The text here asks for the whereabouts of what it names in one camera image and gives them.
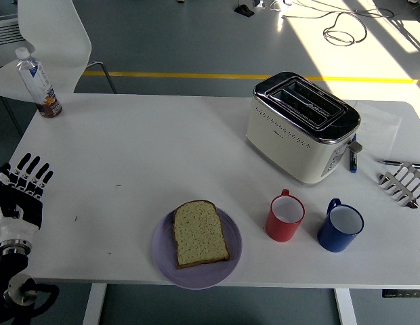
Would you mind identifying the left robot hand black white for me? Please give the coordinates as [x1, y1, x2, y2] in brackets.
[0, 152, 54, 242]

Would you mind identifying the brown bread slice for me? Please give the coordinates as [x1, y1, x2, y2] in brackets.
[172, 200, 231, 270]

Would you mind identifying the purple round plate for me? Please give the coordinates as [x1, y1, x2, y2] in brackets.
[151, 205, 243, 290]

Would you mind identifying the clear plastic drink bottle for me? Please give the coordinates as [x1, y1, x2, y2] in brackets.
[14, 47, 63, 119]

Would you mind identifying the white table leg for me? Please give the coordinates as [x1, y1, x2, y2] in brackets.
[333, 288, 358, 325]
[81, 283, 108, 325]

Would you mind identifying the white plastic chair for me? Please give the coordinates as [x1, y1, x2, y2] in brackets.
[0, 0, 117, 136]

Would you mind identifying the white slatted panel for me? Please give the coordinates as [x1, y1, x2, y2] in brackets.
[0, 15, 26, 51]

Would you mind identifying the red enamel mug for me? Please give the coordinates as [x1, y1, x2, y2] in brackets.
[264, 188, 306, 243]

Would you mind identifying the cream toaster with chrome top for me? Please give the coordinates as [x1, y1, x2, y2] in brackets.
[245, 70, 363, 186]

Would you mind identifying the black floor object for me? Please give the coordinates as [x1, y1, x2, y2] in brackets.
[233, 3, 255, 18]

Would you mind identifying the blue enamel mug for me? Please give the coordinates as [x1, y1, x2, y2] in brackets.
[316, 198, 364, 253]

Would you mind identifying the blue marker pen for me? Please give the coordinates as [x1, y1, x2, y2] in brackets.
[348, 133, 358, 173]

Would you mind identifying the white paper sheet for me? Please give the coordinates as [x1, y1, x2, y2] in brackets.
[352, 101, 402, 156]

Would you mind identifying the silver black pen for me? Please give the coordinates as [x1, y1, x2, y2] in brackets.
[378, 158, 420, 169]

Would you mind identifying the silver toast rack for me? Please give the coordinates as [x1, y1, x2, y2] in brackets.
[377, 161, 420, 209]

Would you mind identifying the black table control panel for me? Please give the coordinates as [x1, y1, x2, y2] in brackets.
[381, 289, 420, 299]

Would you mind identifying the white floor cable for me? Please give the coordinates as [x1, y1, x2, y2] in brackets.
[269, 0, 293, 12]

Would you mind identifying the grey floor cable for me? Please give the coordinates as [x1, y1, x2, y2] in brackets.
[322, 6, 396, 47]

